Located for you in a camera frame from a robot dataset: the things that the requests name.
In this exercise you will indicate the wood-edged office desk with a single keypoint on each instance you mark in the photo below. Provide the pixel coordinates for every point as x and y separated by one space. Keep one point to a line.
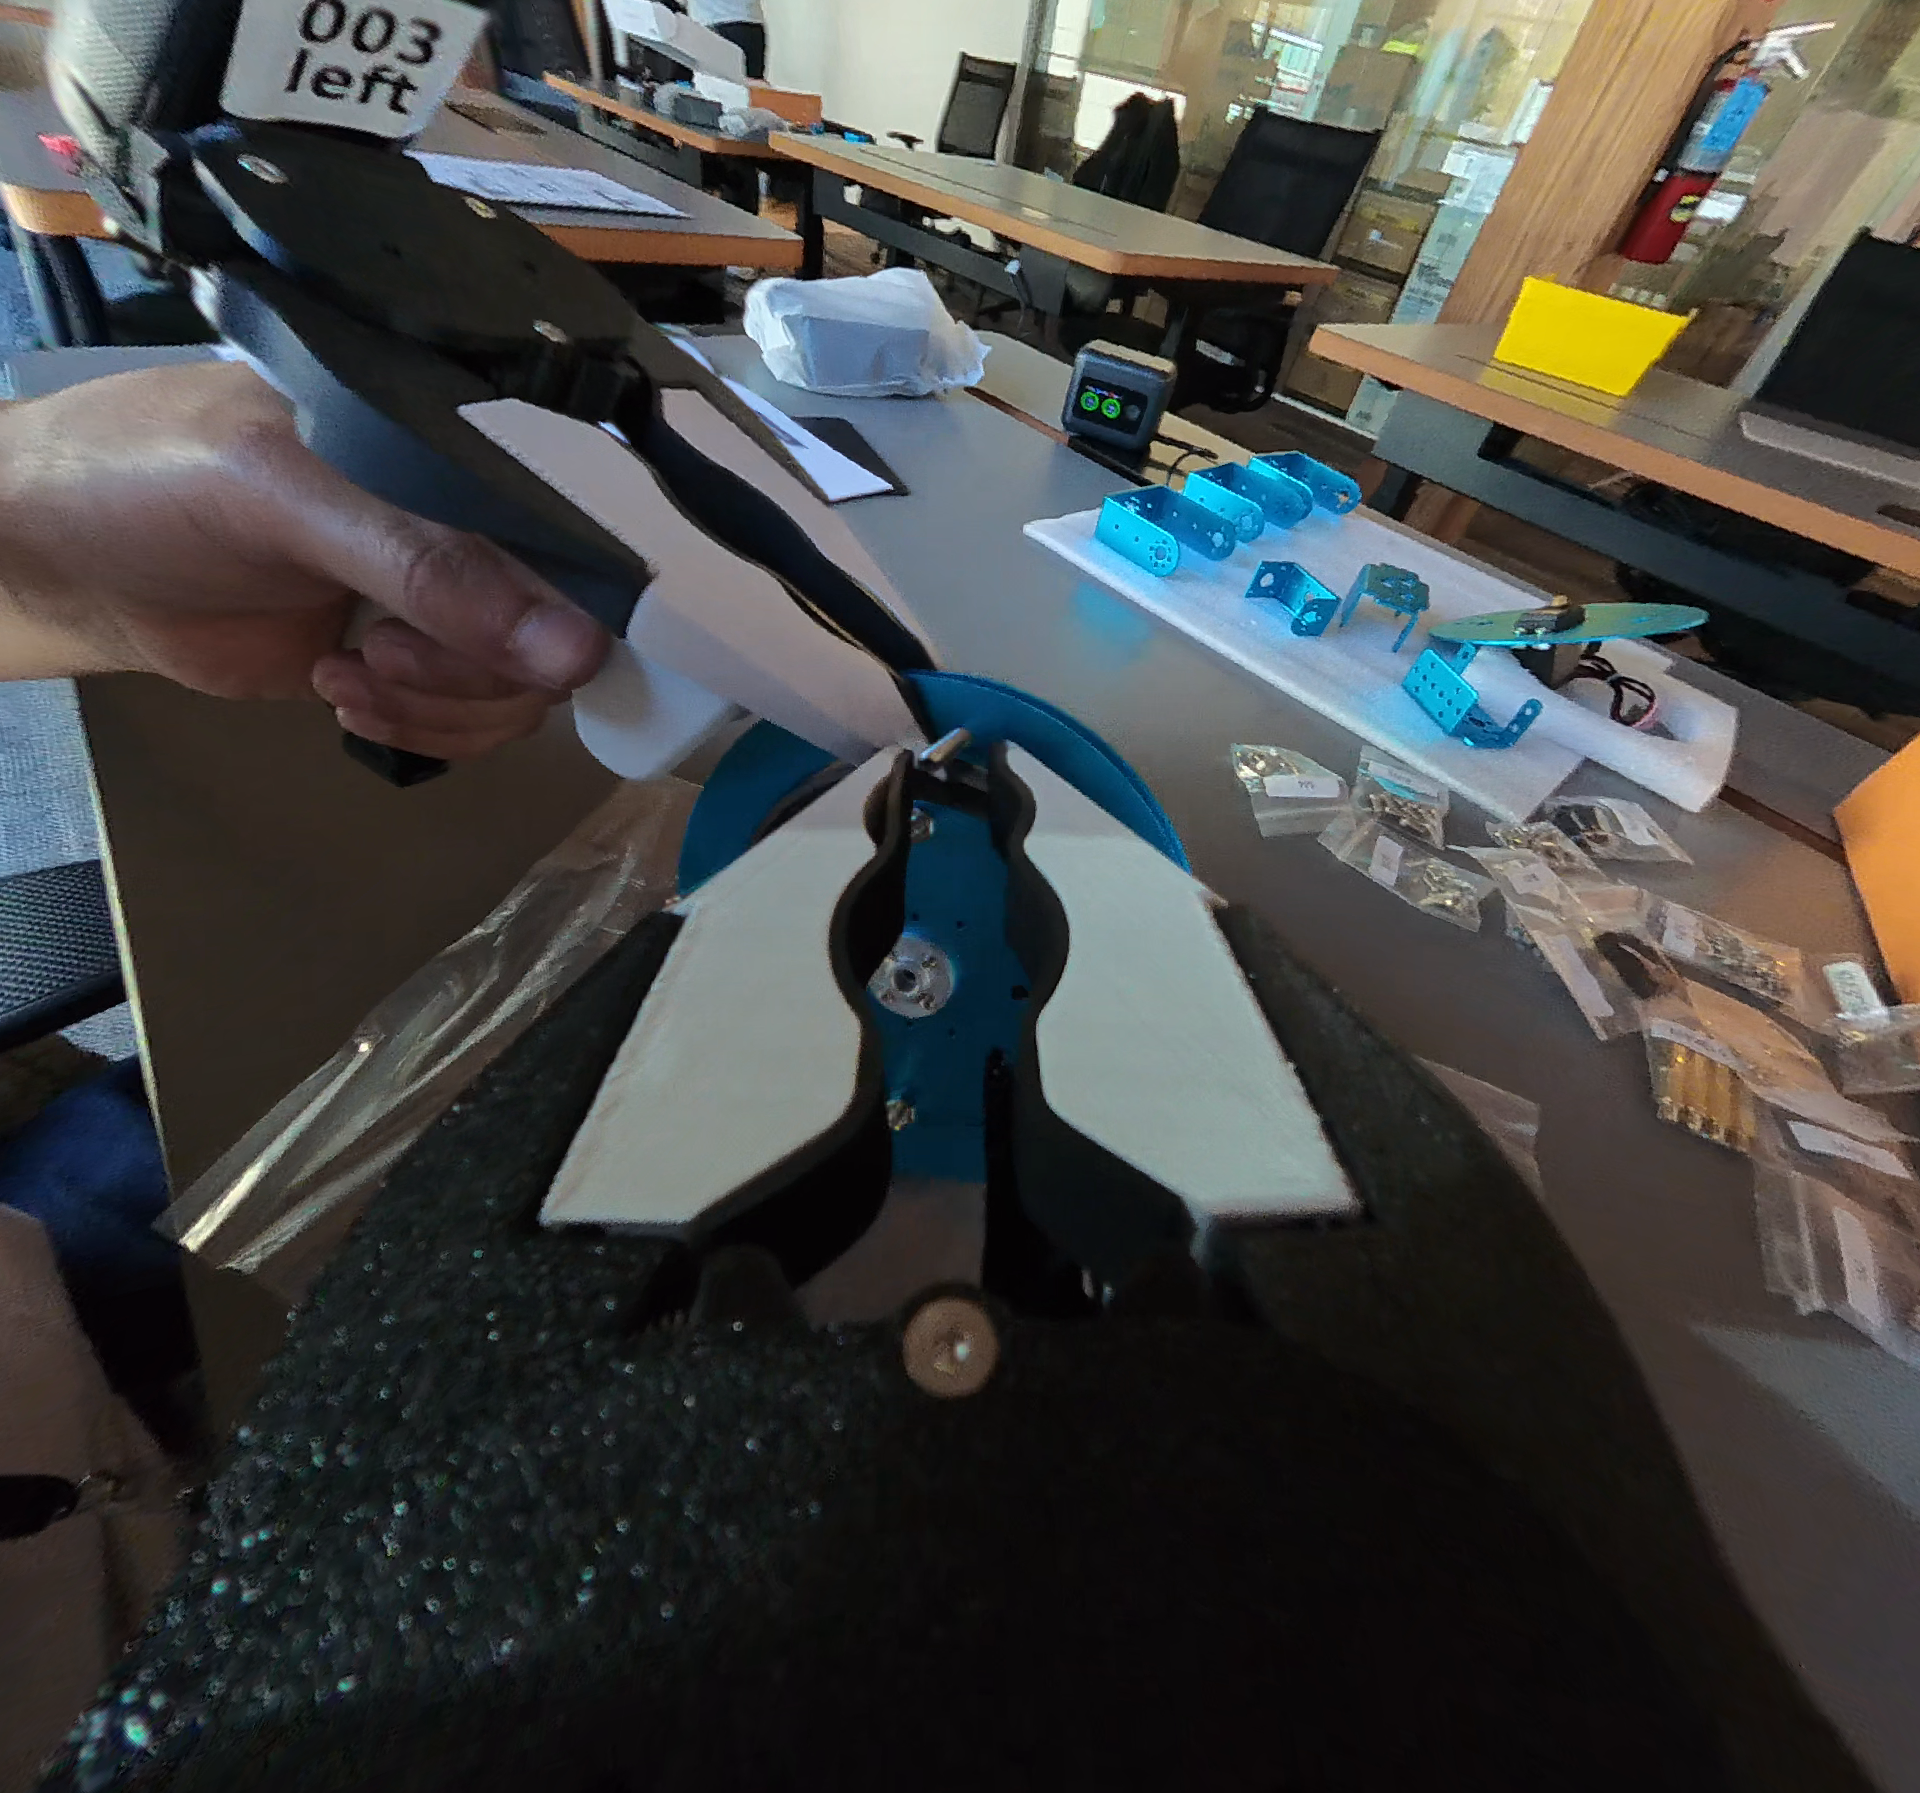
1050 205
602 210

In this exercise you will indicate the shelves of stacked boxes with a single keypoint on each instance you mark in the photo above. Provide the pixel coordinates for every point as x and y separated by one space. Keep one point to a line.
1274 9

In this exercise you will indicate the small grey display device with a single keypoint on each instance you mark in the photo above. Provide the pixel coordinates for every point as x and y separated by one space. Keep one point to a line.
1118 391

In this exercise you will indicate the person's torso in pale shirt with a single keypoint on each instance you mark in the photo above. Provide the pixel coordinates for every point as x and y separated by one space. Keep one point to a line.
76 1374

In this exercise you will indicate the grey desk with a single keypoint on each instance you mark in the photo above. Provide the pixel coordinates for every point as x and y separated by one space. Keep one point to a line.
1050 592

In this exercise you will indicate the blue round metal plate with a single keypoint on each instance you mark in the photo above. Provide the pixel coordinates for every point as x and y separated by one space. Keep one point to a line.
1576 623

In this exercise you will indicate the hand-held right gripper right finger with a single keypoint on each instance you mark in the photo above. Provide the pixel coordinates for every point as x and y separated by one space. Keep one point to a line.
1186 1058

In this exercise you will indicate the clear plastic bag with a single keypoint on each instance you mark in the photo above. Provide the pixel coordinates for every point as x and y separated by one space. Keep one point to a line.
374 1044

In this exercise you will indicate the wooden pillar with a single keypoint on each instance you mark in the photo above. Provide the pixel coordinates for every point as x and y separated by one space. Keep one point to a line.
1636 52

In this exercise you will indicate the small blue angled bracket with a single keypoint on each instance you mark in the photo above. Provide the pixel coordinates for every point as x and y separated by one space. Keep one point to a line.
1292 602

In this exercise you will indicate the blue metal turntable base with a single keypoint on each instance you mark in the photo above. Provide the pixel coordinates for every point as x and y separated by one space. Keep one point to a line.
1081 759

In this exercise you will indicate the white plastic wrapped box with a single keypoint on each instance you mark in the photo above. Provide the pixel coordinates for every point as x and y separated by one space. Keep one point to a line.
863 340

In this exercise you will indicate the blue metal bracket block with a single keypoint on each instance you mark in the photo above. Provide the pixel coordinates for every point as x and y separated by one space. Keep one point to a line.
1463 705

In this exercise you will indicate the grey mesh chair armrest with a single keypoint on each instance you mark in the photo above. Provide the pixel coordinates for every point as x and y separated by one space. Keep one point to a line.
53 955

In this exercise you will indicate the dark laptop computer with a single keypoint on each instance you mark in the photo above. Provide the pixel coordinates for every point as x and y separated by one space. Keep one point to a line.
1847 340

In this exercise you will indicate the black servo motor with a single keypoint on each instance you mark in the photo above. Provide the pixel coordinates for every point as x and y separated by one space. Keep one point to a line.
1554 652

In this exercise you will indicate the large blue metal bracket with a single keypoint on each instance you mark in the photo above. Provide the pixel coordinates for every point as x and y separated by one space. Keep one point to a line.
1306 479
1148 532
1232 495

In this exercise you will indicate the blue perforated angle bracket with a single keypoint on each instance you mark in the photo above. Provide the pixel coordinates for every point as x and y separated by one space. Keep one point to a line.
1388 592

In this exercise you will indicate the yellow paper sheet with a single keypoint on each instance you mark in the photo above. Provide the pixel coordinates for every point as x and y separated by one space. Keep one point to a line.
1590 340

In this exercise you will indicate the printed instruction sheet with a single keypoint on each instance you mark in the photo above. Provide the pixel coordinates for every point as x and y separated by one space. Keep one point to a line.
765 420

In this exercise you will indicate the person's left hand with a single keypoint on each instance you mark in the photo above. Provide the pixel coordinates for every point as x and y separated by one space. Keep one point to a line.
226 549

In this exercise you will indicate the red fire extinguisher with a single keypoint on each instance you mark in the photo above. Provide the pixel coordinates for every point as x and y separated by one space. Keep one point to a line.
1688 158

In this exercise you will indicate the person's leg in jeans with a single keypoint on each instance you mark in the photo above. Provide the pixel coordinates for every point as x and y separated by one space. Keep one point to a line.
76 1179

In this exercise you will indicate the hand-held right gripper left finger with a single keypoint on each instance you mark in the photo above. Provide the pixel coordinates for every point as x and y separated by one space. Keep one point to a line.
705 1058

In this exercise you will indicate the dark jacket on chair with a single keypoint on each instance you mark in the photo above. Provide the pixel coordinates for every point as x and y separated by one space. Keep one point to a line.
1133 151

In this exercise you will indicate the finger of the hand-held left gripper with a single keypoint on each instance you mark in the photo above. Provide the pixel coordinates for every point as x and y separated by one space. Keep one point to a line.
700 416
720 623

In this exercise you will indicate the pile of small screw bags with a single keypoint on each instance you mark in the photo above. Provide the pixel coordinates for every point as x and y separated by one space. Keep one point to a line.
1650 968

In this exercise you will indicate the orange cardboard box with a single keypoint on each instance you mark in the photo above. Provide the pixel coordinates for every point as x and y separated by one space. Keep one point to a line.
1889 849

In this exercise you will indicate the white packaging tray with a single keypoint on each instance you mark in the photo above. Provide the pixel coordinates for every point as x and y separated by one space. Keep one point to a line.
1199 592

